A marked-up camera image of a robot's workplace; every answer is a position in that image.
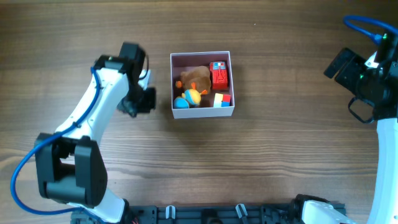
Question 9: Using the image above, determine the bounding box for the brown plush toy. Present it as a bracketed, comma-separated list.
[175, 66, 211, 95]

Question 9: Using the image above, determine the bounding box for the blue yellow duck toy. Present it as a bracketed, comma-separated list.
[173, 82, 208, 109]

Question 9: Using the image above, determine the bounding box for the red toy car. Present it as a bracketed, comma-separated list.
[210, 61, 228, 90]

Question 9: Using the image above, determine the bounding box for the colourful two-by-two puzzle cube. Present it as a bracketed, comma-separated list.
[213, 93, 231, 108]

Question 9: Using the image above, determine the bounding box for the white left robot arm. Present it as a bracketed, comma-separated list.
[35, 42, 156, 223]

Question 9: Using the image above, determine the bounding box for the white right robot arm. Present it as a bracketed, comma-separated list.
[324, 47, 397, 223]

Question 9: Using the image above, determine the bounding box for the white box pink interior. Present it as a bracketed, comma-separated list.
[170, 51, 235, 119]

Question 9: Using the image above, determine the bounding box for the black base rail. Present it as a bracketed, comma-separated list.
[70, 203, 348, 224]

